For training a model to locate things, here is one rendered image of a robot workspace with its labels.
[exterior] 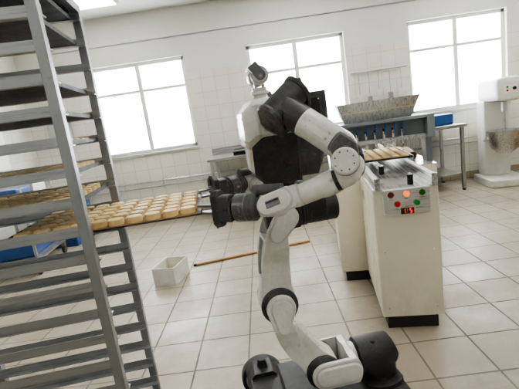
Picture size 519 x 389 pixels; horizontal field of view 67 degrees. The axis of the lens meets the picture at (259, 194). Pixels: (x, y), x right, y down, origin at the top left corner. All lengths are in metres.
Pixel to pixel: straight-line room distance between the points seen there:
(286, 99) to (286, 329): 0.84
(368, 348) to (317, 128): 0.99
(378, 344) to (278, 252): 0.60
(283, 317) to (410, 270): 1.05
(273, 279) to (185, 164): 4.59
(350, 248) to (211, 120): 3.48
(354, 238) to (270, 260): 1.59
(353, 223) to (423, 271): 0.77
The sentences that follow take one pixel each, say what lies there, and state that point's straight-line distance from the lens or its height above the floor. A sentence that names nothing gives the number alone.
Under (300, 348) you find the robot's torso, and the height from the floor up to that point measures 0.40.
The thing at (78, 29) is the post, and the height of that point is 1.73.
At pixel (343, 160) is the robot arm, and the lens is 1.08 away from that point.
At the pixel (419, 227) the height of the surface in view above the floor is 0.61.
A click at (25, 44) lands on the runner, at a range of 1.32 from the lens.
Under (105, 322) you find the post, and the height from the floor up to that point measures 0.76.
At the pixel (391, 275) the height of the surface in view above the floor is 0.34.
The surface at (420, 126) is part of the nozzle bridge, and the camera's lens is 3.00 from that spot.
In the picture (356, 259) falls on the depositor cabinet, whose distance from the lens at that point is 3.05.
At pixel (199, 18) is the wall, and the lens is 6.05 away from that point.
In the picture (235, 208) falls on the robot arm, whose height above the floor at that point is 1.05.
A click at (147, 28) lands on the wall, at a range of 6.17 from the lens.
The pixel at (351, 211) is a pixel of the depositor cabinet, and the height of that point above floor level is 0.55.
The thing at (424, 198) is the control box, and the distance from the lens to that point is 2.23.
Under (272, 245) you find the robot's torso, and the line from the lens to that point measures 1.43.
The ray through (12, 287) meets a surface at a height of 0.78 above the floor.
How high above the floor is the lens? 1.30
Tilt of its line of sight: 11 degrees down
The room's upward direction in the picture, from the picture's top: 8 degrees counter-clockwise
